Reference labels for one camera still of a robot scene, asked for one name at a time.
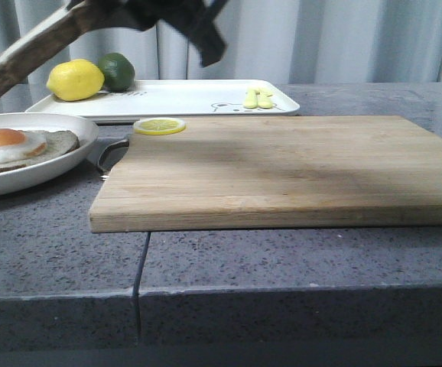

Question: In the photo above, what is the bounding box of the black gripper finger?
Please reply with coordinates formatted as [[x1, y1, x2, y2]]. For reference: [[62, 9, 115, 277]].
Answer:
[[66, 0, 157, 32], [171, 16, 226, 67]]

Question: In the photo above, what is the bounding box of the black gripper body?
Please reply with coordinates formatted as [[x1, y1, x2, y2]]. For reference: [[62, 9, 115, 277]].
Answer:
[[125, 1, 227, 27]]

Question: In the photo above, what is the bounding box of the white bread slice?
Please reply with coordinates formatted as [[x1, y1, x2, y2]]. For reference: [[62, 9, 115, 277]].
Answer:
[[0, 5, 92, 98]]

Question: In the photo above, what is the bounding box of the white round plate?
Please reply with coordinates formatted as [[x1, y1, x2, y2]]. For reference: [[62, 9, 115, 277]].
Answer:
[[0, 112, 99, 195]]

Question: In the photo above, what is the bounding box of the white rectangular tray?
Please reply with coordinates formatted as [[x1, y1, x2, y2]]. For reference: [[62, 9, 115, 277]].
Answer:
[[27, 80, 300, 125]]

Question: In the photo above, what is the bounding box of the bottom bread slice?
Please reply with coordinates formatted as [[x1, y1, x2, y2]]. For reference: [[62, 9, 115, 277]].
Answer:
[[0, 130, 80, 173]]

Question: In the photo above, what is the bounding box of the green lime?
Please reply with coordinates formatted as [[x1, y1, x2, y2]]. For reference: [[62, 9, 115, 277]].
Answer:
[[97, 53, 135, 92]]

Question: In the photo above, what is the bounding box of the yellow lemon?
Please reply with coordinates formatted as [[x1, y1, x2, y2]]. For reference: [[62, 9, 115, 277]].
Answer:
[[47, 59, 105, 102]]

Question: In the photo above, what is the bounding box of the yellow plastic knife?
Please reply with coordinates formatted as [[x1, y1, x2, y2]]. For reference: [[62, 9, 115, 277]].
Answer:
[[256, 87, 274, 109]]

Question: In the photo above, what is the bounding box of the lemon slice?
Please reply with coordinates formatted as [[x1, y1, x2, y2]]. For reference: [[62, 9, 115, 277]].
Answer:
[[133, 117, 187, 135]]

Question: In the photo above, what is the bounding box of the grey curtain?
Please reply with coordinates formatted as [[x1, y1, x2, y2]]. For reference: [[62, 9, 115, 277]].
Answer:
[[0, 0, 442, 86]]

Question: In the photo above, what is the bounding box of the wooden cutting board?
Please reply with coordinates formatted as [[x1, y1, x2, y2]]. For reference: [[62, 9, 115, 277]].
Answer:
[[89, 115, 442, 232]]

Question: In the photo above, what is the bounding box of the fried egg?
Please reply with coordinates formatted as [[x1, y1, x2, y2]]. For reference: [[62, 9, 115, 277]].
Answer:
[[0, 128, 47, 164]]

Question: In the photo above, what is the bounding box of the metal cutting board handle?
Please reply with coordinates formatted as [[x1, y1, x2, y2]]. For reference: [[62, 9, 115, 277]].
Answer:
[[95, 137, 130, 180]]

